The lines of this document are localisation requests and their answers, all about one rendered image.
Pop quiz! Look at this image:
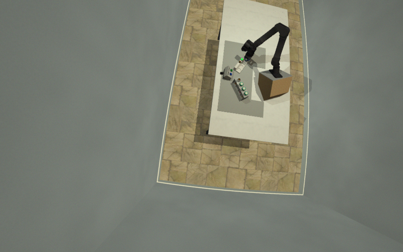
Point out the grey sloping control panel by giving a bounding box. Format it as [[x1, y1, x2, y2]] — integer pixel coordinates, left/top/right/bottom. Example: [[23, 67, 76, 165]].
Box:
[[220, 66, 233, 80]]

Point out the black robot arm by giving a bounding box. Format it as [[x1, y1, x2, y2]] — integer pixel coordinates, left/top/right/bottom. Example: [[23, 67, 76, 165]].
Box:
[[241, 23, 290, 78]]

